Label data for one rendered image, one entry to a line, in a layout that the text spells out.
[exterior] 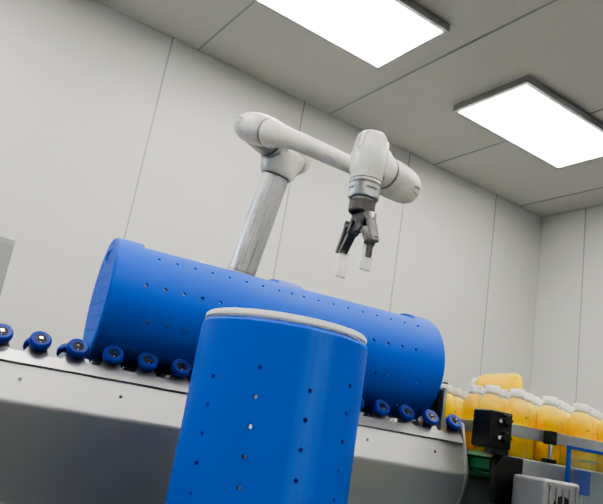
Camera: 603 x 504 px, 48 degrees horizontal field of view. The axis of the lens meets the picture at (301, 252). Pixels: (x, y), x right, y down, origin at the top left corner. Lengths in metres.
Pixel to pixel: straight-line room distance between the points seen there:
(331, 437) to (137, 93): 3.95
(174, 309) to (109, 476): 0.37
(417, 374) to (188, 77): 3.61
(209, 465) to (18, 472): 0.56
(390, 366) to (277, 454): 0.76
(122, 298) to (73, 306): 2.89
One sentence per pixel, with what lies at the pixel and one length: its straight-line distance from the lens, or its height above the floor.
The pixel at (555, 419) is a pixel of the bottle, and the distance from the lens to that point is 2.00.
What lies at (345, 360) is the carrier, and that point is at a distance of 1.05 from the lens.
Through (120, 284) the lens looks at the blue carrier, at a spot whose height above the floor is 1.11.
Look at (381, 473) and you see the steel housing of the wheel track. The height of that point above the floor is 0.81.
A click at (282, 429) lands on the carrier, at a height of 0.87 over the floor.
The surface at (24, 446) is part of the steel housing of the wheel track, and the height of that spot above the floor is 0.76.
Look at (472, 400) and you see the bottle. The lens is 1.96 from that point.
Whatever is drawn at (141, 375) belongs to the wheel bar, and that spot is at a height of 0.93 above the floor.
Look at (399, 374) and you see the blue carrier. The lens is 1.73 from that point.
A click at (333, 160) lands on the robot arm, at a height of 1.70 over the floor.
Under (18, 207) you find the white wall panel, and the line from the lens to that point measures 4.35.
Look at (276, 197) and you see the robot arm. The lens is 2.37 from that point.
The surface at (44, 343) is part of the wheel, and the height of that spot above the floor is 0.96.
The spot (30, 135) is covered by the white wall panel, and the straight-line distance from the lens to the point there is 4.48.
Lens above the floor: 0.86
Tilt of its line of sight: 15 degrees up
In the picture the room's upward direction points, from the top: 10 degrees clockwise
